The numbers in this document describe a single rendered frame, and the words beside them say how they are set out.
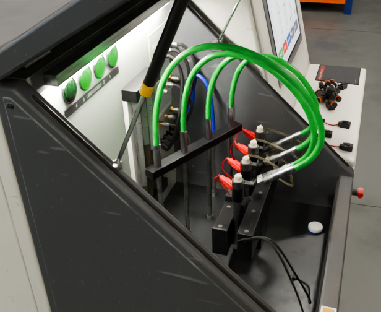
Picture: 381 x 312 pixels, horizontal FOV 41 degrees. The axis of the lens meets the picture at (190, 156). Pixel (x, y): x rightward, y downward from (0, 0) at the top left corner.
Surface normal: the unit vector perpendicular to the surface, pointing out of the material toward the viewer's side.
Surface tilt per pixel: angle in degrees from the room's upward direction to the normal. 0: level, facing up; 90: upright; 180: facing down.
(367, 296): 0
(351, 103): 0
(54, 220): 90
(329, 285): 0
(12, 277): 90
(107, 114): 90
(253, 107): 90
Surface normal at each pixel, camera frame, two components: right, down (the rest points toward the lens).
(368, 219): -0.04, -0.85
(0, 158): -0.32, 0.51
